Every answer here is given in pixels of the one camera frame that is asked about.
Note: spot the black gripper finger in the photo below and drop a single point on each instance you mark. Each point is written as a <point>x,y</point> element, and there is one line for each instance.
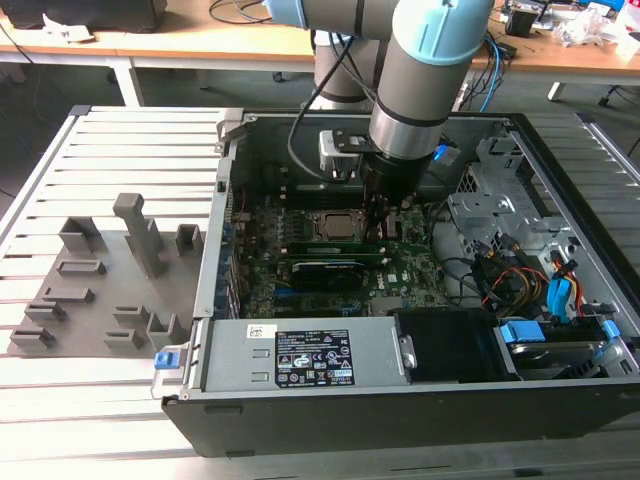
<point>376,217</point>
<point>393,220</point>

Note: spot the green RAM stick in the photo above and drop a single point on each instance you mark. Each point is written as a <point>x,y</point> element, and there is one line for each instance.
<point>320,188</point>
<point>330,248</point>

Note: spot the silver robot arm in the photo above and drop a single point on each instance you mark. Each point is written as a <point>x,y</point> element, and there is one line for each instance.
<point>425,65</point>

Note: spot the black RAM slot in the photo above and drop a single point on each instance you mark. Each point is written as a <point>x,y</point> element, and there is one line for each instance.
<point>320,201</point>
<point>332,257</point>

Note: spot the silver coin battery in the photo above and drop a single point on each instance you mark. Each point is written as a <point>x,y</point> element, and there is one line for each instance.
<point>407,204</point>

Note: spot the green motherboard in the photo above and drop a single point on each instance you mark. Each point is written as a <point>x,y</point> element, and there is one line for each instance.
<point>415,265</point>

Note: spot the black graphics card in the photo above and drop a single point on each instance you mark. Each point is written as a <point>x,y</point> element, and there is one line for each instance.
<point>327,275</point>

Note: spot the metal drive cage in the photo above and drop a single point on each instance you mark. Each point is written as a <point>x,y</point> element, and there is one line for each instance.
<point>480,205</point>

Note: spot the black fan shroud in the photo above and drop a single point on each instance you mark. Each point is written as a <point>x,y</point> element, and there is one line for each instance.
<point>450,345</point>

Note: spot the hard disk in blue carrier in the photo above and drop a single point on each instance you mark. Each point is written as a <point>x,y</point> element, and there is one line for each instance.
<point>522,332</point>

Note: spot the grey power supply unit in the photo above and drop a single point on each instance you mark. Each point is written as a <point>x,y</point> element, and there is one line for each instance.
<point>240,360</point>

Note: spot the small black device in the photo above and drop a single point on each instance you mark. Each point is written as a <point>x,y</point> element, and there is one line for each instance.
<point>522,20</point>

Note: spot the open black PC case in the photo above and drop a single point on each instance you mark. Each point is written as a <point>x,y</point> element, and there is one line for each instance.
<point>350,425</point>

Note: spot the wooden desk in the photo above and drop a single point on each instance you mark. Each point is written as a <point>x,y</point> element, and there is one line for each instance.
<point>200,42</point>

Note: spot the clear plastic bags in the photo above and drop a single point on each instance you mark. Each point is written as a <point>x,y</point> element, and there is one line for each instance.
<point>585,27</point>

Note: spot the blue case latch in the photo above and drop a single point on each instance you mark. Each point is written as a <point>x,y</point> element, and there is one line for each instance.
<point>166,361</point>

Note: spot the grey parts rack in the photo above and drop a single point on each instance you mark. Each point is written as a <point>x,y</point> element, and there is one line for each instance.
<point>110,280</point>

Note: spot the crumpled white paper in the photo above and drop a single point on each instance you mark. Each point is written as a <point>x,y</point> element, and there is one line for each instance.
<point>65,30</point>

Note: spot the CPU socket metal frame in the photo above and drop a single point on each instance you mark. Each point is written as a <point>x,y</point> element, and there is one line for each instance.
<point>310,227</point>

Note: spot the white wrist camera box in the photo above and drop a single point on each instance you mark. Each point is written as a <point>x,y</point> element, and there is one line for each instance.
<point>332,147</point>

